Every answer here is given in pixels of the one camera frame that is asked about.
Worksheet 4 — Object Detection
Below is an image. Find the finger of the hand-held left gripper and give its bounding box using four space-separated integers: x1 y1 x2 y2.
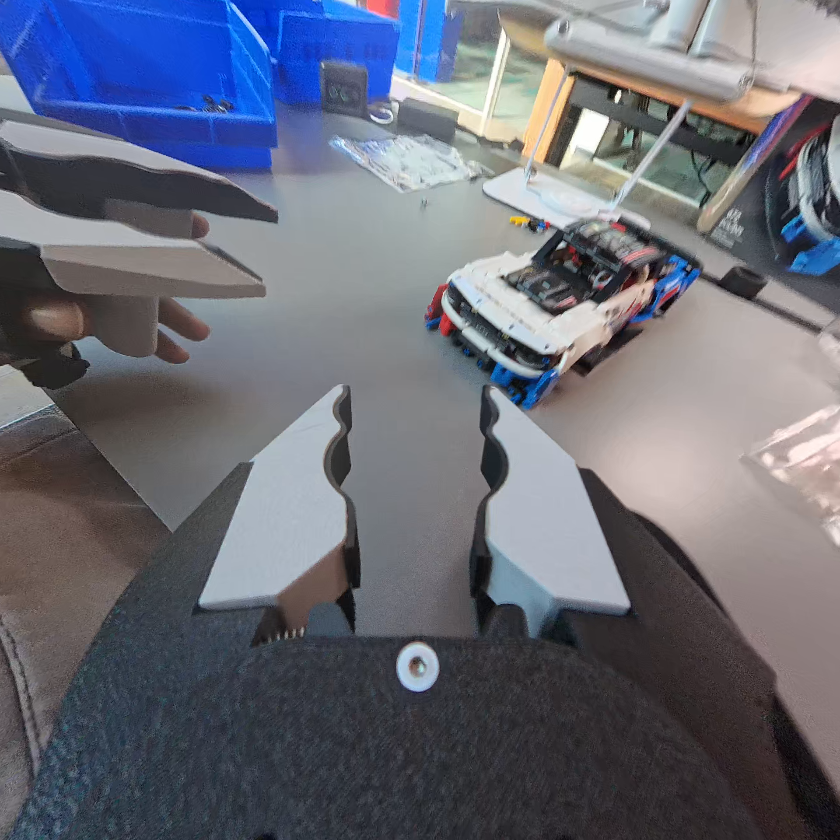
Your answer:
0 118 281 240
0 192 268 301

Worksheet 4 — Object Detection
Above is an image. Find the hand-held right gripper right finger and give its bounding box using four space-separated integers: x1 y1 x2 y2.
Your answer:
471 385 632 641

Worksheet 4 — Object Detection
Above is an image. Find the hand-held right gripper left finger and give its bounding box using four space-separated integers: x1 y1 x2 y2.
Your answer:
199 385 362 634

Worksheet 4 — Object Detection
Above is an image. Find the brick-built race car model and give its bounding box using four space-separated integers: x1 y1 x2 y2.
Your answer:
423 217 703 411

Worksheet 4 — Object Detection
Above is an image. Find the person's left hand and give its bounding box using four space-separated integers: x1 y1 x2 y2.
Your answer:
0 298 212 366

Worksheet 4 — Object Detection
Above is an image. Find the blue plastic bin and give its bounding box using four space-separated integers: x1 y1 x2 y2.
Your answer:
0 0 278 173
394 0 463 84
236 0 401 109

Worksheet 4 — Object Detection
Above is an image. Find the person's beige hoodie torso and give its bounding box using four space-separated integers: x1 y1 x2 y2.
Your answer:
0 410 172 815

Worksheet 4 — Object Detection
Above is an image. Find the small black screen device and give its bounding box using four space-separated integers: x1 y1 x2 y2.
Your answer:
319 60 370 119

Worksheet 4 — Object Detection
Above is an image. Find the clear plastic bag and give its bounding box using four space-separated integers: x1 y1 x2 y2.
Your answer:
742 328 840 549

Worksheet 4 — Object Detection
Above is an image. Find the shiny sticker sheet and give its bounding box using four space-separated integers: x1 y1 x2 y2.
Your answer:
328 133 493 193

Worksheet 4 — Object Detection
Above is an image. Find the black rubber tyre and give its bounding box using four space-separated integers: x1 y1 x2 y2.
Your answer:
722 266 769 301

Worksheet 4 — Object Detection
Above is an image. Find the black power adapter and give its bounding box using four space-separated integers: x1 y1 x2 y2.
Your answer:
397 98 460 144

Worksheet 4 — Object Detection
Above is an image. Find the printed car model box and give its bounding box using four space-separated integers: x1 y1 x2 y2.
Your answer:
696 92 840 277

